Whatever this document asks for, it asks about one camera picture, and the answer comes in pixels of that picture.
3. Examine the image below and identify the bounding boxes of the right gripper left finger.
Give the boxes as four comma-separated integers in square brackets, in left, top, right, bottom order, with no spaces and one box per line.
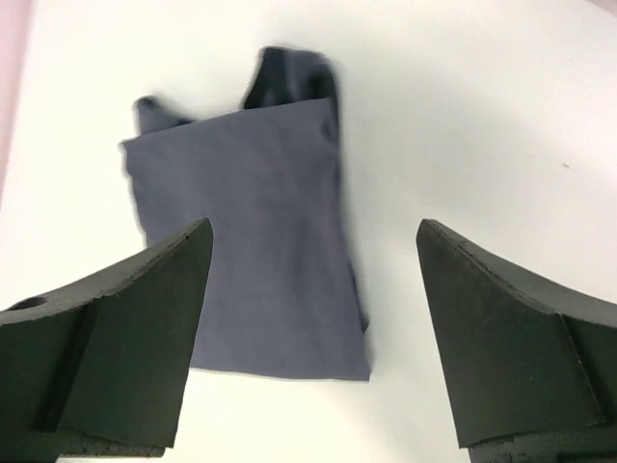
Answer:
[1,219,213,458]

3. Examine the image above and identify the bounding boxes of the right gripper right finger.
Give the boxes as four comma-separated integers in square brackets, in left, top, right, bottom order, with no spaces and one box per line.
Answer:
[416,219,616,462]

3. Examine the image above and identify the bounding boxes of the blue grey tank top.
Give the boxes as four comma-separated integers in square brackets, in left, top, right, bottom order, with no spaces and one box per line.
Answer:
[122,46,371,381]

